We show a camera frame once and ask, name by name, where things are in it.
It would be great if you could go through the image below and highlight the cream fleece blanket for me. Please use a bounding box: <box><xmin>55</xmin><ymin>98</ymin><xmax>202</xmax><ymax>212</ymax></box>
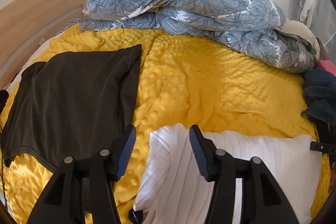
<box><xmin>275</xmin><ymin>19</ymin><xmax>321</xmax><ymax>59</ymax></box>

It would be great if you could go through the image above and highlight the dark blue denim garment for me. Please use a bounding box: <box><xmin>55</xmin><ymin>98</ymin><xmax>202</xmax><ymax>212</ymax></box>
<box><xmin>302</xmin><ymin>68</ymin><xmax>335</xmax><ymax>127</ymax></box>

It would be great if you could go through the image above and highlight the wooden headboard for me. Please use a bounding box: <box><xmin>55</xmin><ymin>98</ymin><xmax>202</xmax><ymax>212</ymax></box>
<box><xmin>1</xmin><ymin>0</ymin><xmax>86</xmax><ymax>88</ymax></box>

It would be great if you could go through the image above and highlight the white ribbed knit garment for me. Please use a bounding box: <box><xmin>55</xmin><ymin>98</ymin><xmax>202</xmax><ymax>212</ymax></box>
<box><xmin>133</xmin><ymin>123</ymin><xmax>322</xmax><ymax>223</ymax></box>

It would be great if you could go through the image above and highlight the blue floral duvet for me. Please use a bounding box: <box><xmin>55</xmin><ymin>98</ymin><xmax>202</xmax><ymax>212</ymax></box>
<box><xmin>80</xmin><ymin>0</ymin><xmax>318</xmax><ymax>73</ymax></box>

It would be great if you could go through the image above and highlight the pink cloth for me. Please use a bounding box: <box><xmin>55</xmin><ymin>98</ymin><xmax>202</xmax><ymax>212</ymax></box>
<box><xmin>318</xmin><ymin>60</ymin><xmax>336</xmax><ymax>76</ymax></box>

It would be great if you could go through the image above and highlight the folded black garment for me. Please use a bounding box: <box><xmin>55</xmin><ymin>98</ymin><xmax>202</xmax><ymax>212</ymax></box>
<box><xmin>1</xmin><ymin>45</ymin><xmax>142</xmax><ymax>172</ymax></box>

